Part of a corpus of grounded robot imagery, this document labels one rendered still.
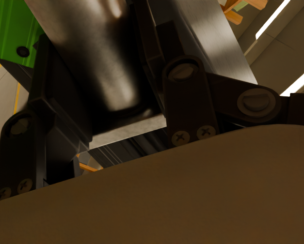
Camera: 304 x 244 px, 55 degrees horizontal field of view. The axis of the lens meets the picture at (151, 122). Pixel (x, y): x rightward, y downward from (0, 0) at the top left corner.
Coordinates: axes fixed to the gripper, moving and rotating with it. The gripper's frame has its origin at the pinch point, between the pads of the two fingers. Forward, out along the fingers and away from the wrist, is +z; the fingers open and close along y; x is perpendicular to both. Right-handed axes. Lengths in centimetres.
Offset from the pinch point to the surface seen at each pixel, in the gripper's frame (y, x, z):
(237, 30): 226, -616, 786
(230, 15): 71, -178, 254
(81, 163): -228, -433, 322
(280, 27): 271, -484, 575
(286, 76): 213, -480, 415
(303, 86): 157, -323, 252
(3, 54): -10.3, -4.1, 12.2
